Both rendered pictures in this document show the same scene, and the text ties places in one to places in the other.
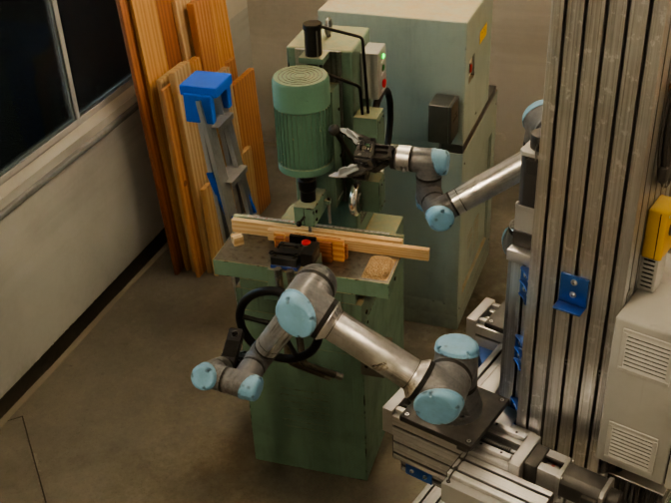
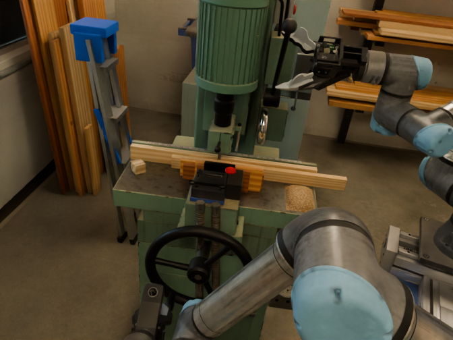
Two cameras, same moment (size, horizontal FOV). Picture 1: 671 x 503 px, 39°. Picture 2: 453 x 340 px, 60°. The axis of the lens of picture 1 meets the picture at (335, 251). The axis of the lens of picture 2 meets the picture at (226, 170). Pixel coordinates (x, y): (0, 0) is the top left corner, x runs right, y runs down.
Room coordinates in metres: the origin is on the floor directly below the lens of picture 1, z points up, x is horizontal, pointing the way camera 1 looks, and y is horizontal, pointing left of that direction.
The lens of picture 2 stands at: (1.68, 0.35, 1.58)
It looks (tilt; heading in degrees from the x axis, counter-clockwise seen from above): 32 degrees down; 344
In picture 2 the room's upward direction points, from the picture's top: 6 degrees clockwise
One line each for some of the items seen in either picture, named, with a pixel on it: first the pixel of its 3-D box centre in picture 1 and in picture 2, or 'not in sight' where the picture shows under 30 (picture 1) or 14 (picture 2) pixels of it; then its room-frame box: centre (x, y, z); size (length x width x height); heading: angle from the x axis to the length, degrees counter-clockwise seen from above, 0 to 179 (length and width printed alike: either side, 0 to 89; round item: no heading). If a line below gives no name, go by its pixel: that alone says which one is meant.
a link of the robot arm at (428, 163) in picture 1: (429, 162); (403, 72); (2.47, -0.29, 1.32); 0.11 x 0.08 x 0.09; 71
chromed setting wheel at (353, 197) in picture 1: (356, 198); (262, 126); (2.80, -0.08, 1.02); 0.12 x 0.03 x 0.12; 162
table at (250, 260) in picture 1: (304, 268); (216, 200); (2.61, 0.10, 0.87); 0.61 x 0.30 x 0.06; 72
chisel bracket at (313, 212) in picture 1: (311, 209); (222, 134); (2.73, 0.07, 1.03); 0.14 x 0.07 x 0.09; 162
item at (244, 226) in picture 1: (316, 235); (222, 162); (2.73, 0.06, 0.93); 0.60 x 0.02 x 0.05; 72
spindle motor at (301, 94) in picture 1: (303, 122); (231, 27); (2.72, 0.08, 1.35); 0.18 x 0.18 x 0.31
